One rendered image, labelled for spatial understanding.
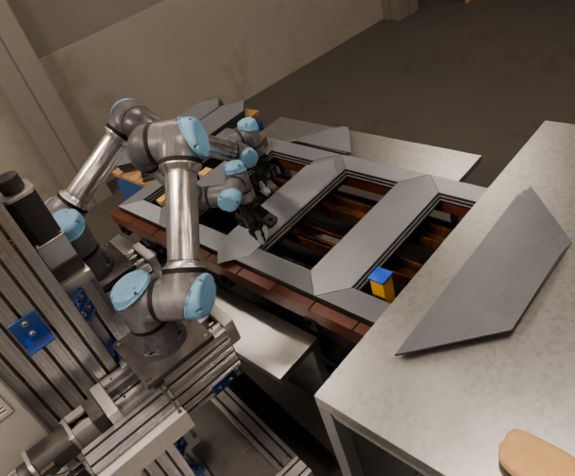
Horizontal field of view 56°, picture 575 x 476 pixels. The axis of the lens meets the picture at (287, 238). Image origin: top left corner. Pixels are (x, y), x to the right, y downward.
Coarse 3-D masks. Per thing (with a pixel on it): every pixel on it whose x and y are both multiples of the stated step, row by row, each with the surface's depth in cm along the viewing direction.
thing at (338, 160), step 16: (208, 160) 276; (288, 160) 256; (304, 160) 249; (320, 160) 245; (336, 160) 241; (336, 176) 232; (352, 176) 232; (368, 176) 227; (160, 192) 261; (320, 192) 226; (304, 208) 221; (432, 208) 203; (464, 208) 201; (288, 224) 216; (416, 224) 199; (272, 240) 211; (400, 240) 193; (384, 256) 188; (256, 272) 200; (368, 272) 184; (288, 288) 190; (368, 320) 167
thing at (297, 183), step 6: (288, 180) 238; (294, 180) 237; (300, 180) 235; (306, 180) 234; (312, 180) 233; (288, 186) 234; (294, 186) 233; (300, 186) 232; (306, 186) 231; (312, 186) 230; (318, 186) 229; (306, 192) 228; (312, 192) 227
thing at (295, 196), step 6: (282, 186) 236; (276, 192) 233; (282, 192) 232; (288, 192) 231; (294, 192) 230; (300, 192) 229; (282, 198) 228; (288, 198) 227; (294, 198) 226; (300, 198) 225; (306, 198) 224; (300, 204) 222
